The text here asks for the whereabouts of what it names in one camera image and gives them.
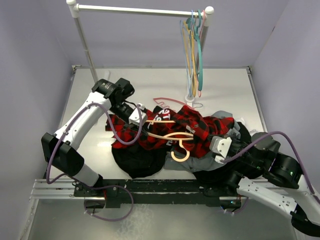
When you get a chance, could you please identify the cream plastic hanger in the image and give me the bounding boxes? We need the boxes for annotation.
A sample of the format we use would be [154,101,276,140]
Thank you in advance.
[147,132,194,163]

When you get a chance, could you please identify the red black plaid shirt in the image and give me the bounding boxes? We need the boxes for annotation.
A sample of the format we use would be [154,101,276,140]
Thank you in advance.
[110,105,235,158]

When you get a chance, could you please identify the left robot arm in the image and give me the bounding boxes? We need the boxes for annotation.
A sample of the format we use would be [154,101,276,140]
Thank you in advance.
[41,78,135,196]

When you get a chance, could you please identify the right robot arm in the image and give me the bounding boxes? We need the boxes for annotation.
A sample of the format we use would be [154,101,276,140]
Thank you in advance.
[219,131,320,237]

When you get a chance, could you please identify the pink plastic hanger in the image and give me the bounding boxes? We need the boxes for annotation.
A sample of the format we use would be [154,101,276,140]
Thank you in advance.
[152,97,195,110]

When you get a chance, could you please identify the grey shirt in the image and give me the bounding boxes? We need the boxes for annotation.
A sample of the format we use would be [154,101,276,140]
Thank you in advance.
[164,110,241,173]

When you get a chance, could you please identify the yellow plastic hanger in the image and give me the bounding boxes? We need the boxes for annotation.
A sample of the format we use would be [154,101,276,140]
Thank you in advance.
[179,20,197,98]

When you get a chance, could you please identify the teal plastic hanger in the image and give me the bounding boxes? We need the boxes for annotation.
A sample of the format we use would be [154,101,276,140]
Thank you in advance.
[180,10,204,97]

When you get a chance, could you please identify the black garment right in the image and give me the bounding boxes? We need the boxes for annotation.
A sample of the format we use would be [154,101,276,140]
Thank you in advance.
[193,122,280,185]

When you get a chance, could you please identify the black garment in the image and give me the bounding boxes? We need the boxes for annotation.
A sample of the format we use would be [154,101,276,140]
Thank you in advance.
[193,122,280,185]
[111,145,167,179]

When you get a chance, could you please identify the white clothes rack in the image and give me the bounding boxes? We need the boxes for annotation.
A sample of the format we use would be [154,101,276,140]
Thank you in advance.
[65,0,215,106]

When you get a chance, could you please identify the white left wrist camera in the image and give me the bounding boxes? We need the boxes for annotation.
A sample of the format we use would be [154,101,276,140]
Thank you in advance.
[128,103,148,126]

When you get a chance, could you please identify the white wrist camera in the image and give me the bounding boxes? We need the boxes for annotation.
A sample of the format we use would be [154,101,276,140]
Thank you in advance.
[209,136,232,164]
[128,103,148,126]

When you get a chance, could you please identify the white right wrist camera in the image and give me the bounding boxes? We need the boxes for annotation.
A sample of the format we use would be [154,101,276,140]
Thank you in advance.
[209,136,232,164]

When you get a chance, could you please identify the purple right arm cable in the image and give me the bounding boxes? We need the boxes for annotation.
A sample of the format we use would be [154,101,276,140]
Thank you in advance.
[219,131,320,215]

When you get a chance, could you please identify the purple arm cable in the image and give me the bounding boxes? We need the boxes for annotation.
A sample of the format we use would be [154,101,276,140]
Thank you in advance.
[219,131,320,215]
[45,102,146,222]

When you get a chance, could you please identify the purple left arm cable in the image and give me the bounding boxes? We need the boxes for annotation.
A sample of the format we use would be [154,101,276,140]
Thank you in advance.
[45,102,146,222]

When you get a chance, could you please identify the aluminium front rail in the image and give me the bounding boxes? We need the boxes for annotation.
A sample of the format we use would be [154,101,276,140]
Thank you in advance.
[29,177,295,201]

